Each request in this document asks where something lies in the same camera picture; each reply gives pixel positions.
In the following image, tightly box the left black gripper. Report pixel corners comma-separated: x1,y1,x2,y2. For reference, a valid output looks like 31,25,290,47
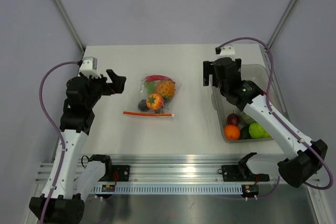
80,69,125,109

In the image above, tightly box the red chili pepper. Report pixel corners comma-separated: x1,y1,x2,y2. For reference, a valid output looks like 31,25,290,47
144,74,174,83

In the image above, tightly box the red tomato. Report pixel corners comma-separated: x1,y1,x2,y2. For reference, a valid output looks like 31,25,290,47
146,93,164,111

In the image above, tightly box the clear orange zip top bag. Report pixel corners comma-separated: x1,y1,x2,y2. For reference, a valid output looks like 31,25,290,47
123,74,180,118

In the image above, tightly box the plastic pineapple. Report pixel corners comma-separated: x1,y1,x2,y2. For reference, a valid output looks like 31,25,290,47
144,80,176,100

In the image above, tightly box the dark purple plum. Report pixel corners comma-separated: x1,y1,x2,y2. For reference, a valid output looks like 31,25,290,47
138,99,149,112

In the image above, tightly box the green grape bunch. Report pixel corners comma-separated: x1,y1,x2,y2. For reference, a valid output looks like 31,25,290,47
141,81,156,97

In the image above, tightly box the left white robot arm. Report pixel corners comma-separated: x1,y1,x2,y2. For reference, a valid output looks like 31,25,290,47
29,69,126,223

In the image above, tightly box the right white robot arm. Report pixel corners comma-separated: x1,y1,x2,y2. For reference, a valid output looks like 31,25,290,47
203,57,328,188

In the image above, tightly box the clear plastic food bin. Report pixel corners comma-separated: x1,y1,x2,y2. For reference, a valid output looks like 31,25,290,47
210,64,272,144

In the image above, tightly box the dark red apple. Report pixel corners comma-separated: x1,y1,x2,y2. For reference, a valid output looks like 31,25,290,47
226,113,239,126

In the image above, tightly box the green netted melon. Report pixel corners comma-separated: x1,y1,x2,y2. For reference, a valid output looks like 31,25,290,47
238,111,256,125

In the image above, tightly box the orange fruit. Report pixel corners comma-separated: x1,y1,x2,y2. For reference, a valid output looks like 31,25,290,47
224,125,240,141

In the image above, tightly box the green lime apple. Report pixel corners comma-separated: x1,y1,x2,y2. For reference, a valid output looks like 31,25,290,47
248,123,266,139

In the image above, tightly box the light green pear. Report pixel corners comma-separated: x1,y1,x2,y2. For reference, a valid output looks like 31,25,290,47
263,132,271,138

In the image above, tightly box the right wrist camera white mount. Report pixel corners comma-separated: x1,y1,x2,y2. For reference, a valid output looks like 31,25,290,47
215,45,235,58

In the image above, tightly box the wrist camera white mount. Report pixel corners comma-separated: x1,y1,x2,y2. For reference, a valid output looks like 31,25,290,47
79,57,98,73
215,45,235,58

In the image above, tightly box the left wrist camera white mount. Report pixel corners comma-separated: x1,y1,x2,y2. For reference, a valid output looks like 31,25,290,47
79,57,98,73

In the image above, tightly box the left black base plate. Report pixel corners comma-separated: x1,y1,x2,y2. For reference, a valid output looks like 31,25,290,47
103,165,131,182

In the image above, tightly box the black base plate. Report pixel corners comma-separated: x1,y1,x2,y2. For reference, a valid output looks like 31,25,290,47
217,164,270,183
103,165,131,182

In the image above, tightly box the aluminium mounting rail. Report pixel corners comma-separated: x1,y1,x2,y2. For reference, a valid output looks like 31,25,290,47
35,155,318,185

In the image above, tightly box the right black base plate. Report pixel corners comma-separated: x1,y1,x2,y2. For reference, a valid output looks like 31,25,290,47
217,164,270,183

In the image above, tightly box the right aluminium frame post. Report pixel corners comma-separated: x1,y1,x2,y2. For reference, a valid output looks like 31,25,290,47
267,0,300,48

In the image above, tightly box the aluminium frame post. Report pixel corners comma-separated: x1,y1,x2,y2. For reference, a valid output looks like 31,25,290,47
51,0,86,55
267,0,300,48

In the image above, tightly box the left aluminium frame post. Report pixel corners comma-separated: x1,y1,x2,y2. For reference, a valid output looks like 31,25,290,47
51,0,86,55

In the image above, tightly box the white slotted cable duct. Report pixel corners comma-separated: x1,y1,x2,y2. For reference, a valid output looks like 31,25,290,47
91,184,243,195

